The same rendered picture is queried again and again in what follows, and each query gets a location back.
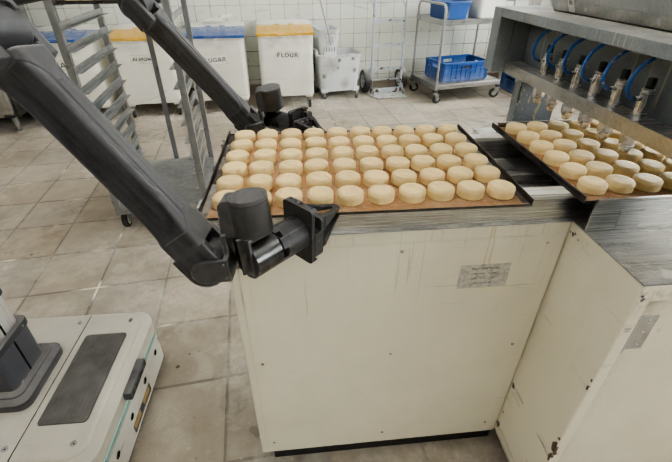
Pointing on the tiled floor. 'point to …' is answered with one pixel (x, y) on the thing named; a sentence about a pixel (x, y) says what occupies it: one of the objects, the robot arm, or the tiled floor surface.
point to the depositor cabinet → (596, 352)
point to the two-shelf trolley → (442, 47)
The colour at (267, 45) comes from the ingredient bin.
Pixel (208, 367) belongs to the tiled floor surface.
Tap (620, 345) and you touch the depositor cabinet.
